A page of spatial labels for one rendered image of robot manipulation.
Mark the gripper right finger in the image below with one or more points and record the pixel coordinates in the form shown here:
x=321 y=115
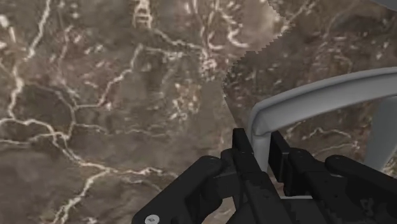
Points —
x=350 y=183

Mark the grey curved frame object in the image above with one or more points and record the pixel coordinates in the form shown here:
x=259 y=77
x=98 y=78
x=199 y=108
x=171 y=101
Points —
x=322 y=97

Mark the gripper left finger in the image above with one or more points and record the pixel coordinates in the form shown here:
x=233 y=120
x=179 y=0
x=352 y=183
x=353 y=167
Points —
x=192 y=189

